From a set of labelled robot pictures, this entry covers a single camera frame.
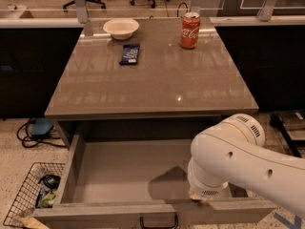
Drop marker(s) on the red coca-cola can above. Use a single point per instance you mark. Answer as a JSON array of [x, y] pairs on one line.
[[190, 29]]

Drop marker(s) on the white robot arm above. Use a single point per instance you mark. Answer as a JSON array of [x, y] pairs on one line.
[[233, 151]]

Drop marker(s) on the white paper bowl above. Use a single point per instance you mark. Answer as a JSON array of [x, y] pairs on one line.
[[121, 28]]

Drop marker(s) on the yellow snack bag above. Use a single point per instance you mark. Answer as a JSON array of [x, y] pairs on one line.
[[32, 223]]

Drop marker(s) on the green snack bag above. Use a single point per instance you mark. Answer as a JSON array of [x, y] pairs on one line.
[[46, 198]]

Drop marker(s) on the grey top drawer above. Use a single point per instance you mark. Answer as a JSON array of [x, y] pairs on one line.
[[139, 184]]

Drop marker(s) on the dark blue chocolate bar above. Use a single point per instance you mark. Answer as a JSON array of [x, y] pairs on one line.
[[130, 54]]

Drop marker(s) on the black wire basket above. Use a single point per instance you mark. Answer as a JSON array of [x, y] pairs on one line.
[[26, 199]]

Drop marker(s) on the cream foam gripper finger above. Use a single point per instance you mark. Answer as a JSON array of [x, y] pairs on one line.
[[194, 196]]

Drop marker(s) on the blue foot pedal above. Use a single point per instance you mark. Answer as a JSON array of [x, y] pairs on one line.
[[41, 127]]

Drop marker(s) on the grey drawer cabinet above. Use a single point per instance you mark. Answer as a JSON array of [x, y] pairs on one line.
[[167, 80]]

